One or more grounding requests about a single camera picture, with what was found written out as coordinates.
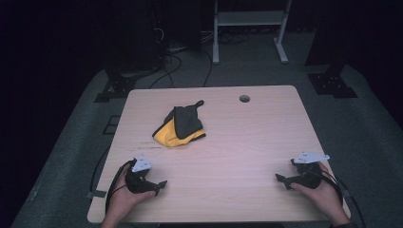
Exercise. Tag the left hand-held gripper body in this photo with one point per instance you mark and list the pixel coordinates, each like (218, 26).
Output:
(138, 182)

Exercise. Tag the white metal desk frame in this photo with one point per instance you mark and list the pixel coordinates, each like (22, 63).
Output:
(250, 18)

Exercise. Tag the person's left hand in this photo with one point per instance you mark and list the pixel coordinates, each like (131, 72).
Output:
(122, 199)

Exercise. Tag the yellow and grey towel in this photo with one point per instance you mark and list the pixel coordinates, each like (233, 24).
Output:
(168, 136)

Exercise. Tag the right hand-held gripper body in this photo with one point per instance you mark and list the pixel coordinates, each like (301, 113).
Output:
(306, 179)

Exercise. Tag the grey tape strip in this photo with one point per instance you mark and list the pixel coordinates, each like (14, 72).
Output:
(96, 193)

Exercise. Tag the person's right hand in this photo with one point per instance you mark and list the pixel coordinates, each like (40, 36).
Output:
(329, 198)

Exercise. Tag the black stand base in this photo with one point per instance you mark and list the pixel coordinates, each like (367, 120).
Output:
(122, 85)
(332, 84)

